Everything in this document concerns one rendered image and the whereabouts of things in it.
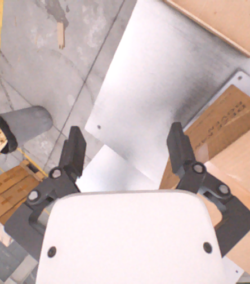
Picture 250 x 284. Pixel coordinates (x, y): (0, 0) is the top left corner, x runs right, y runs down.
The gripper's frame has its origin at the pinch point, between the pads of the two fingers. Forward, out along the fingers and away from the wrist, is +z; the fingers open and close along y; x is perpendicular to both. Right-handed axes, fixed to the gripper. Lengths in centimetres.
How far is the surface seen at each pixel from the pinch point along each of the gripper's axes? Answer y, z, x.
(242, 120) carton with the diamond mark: 17.2, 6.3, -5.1
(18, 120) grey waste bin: -116, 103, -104
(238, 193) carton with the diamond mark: 17.2, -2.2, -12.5
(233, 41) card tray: 25.4, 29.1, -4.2
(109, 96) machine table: -6.0, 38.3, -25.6
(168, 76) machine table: 13.4, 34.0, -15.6
